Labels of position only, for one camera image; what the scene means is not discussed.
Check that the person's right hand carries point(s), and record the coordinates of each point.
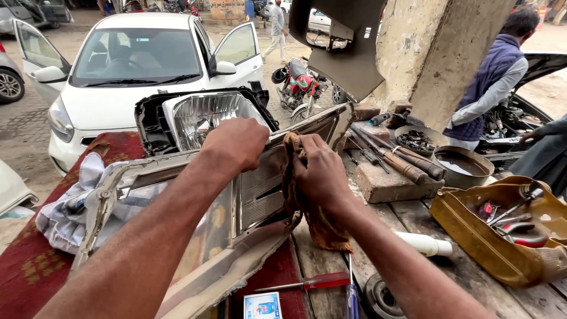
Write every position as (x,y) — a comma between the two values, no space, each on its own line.
(325,177)

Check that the person's left hand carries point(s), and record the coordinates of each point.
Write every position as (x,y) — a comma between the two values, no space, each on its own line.
(234,141)

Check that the person's left fingers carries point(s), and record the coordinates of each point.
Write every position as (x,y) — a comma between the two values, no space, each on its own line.
(259,130)

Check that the person's right fingers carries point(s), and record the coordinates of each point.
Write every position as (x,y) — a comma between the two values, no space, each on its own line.
(305,153)

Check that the clear headlight lens cover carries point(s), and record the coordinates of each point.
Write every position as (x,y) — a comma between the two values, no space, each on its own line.
(261,188)

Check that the brown rag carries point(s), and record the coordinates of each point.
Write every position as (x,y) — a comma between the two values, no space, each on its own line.
(323,230)

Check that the red motorcycle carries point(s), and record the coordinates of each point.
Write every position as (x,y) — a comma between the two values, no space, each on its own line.
(299,84)

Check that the black headlight housing chrome reflector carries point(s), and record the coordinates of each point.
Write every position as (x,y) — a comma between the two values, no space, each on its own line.
(199,115)

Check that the thin metal tool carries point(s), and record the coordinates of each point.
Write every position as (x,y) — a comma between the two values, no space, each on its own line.
(367,155)

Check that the reddish brick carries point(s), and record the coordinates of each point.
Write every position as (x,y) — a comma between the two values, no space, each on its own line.
(366,111)

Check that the black power tool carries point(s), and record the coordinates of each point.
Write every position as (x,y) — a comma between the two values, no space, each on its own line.
(394,118)

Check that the grey brick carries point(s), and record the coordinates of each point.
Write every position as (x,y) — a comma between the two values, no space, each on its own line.
(394,188)

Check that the grey hanging bumper part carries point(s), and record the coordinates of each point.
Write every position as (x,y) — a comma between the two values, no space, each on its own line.
(350,57)

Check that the metal bowl of bolts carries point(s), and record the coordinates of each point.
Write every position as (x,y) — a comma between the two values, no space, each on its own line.
(418,141)

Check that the white background car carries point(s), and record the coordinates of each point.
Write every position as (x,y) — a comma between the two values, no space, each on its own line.
(318,20)

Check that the tan signboard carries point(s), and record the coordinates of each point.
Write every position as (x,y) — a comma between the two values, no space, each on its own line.
(227,8)

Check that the white hatchback car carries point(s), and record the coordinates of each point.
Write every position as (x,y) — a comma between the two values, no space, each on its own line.
(133,57)

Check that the white plastic bottle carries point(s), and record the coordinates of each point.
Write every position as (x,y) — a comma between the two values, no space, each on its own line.
(425,244)

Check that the parked motorcycles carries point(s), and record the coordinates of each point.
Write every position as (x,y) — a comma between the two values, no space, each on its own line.
(164,6)

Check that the metal bowl of liquid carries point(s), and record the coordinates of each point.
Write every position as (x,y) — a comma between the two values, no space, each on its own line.
(463,166)

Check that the concrete pillar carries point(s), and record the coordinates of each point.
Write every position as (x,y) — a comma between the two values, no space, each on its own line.
(429,53)

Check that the small blue white box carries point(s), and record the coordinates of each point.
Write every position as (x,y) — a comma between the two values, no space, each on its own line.
(262,306)

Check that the black round part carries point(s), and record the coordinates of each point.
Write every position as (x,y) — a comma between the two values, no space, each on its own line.
(381,299)

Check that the yellow cut canister tray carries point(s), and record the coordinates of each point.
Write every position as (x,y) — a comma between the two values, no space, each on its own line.
(478,243)

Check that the car with open hood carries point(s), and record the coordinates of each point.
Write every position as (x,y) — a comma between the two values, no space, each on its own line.
(505,124)

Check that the white crumpled cloth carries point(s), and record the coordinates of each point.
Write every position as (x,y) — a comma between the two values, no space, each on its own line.
(66,212)

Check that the long metal screwdriver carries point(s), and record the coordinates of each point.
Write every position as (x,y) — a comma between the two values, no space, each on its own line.
(514,207)

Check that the dark car with open door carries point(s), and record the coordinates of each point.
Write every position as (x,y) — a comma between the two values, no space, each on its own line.
(40,11)

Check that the white body panel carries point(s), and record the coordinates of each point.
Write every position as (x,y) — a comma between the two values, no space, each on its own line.
(13,190)

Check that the grey car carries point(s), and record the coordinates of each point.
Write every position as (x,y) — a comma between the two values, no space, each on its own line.
(9,75)

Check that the red patterned carpet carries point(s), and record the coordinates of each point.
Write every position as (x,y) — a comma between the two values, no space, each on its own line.
(40,274)

